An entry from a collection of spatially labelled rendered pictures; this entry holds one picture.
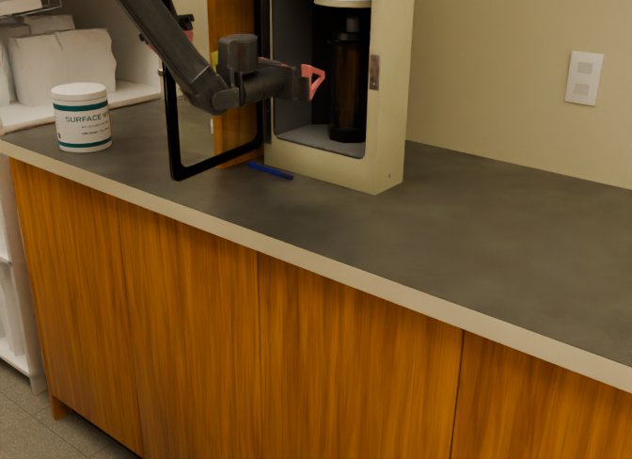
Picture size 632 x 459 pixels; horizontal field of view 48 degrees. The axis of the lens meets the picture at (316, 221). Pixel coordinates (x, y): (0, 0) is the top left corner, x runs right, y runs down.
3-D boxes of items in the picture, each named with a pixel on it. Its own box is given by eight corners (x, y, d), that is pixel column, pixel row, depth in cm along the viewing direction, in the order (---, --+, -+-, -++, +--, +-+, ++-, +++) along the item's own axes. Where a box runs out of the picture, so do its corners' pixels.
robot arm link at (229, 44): (188, 101, 130) (213, 112, 124) (183, 39, 125) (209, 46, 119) (243, 90, 137) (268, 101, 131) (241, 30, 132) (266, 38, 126)
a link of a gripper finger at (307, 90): (305, 55, 143) (274, 63, 136) (333, 58, 139) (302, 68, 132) (306, 87, 146) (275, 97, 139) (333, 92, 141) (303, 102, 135)
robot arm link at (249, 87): (221, 105, 132) (243, 111, 129) (219, 69, 129) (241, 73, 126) (246, 97, 137) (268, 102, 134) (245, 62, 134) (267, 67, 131)
